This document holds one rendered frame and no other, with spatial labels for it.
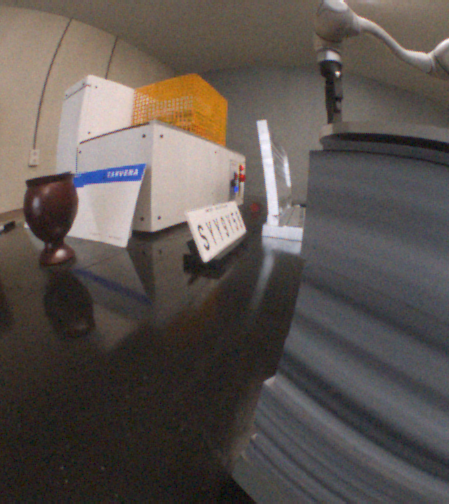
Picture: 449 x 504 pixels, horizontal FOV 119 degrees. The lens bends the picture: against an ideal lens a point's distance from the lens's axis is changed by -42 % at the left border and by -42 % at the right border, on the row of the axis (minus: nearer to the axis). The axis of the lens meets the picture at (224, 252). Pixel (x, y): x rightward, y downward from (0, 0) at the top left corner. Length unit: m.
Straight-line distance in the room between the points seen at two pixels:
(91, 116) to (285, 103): 2.71
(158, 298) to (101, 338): 0.06
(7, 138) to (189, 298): 1.84
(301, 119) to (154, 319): 2.92
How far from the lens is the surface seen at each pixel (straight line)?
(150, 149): 0.37
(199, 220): 0.24
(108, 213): 0.38
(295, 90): 3.15
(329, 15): 0.73
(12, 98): 2.01
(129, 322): 0.16
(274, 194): 0.39
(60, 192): 0.28
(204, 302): 0.18
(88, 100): 0.59
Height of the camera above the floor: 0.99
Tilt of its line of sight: 18 degrees down
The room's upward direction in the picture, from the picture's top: 3 degrees clockwise
